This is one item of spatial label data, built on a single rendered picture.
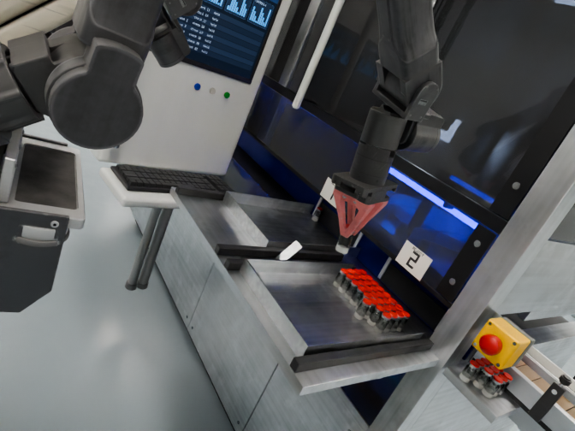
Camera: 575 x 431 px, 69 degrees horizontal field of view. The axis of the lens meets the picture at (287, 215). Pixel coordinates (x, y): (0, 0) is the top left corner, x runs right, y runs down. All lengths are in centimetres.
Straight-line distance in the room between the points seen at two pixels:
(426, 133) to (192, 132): 99
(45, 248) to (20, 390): 118
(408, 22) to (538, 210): 51
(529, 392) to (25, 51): 103
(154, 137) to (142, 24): 107
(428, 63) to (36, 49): 43
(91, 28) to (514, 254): 81
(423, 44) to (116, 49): 35
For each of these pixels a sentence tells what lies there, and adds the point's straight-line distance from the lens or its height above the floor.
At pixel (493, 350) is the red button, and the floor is 100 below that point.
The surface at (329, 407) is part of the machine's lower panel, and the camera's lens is 129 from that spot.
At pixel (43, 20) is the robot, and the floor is 126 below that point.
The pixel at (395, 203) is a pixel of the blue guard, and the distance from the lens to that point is 110.
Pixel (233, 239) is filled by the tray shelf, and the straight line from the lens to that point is 105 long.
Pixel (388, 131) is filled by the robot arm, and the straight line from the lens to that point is 63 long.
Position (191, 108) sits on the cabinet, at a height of 104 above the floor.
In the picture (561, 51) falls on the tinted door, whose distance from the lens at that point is 102.
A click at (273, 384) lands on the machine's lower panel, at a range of 147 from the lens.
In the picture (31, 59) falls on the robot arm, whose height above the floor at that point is 125.
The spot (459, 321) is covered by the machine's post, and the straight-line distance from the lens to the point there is 100.
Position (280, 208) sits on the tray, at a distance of 135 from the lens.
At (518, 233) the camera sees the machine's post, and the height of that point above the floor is 120.
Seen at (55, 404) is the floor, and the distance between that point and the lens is 174.
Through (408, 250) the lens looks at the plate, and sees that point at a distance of 106.
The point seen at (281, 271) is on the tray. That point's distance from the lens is 99.
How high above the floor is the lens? 134
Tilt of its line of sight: 20 degrees down
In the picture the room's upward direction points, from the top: 25 degrees clockwise
